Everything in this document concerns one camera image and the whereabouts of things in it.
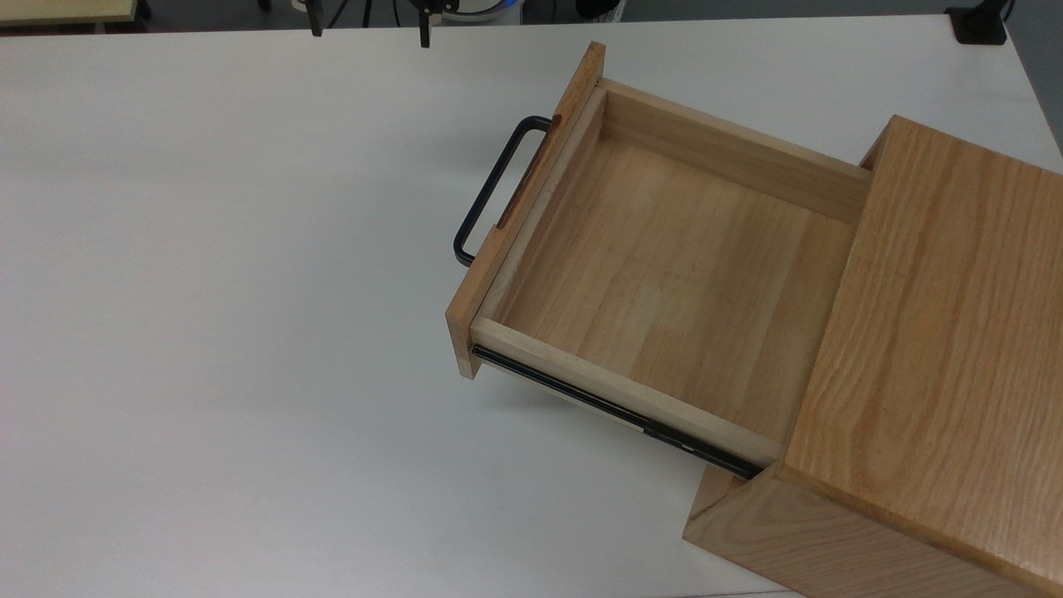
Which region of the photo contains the black metal drawer slide rail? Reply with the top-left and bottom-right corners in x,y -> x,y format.
472,345 -> 763,481

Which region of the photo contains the black metal drawer handle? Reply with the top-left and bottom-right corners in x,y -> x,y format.
453,115 -> 554,268

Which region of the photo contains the oak wooden cabinet box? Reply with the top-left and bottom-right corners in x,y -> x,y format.
683,115 -> 1063,598

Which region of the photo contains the black table clamp mount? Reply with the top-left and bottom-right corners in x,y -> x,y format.
945,0 -> 1011,45

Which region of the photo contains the light wooden drawer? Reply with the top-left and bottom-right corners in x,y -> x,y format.
446,42 -> 873,468

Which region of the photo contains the yellowish background table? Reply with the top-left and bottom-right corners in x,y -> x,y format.
0,0 -> 139,27

